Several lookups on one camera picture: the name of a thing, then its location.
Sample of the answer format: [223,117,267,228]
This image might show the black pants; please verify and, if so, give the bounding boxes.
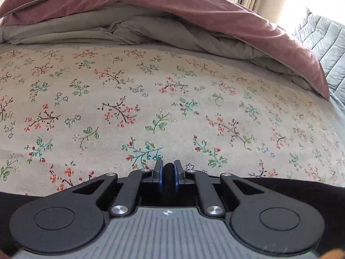
[1,162,344,258]

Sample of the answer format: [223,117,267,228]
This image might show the floral bed sheet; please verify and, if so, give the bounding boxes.
[1,44,344,196]

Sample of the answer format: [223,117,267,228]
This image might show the grey quilted mattress cover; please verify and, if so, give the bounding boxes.
[292,8,344,112]

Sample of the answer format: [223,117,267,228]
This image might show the pink and grey duvet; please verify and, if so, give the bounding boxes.
[1,0,330,99]

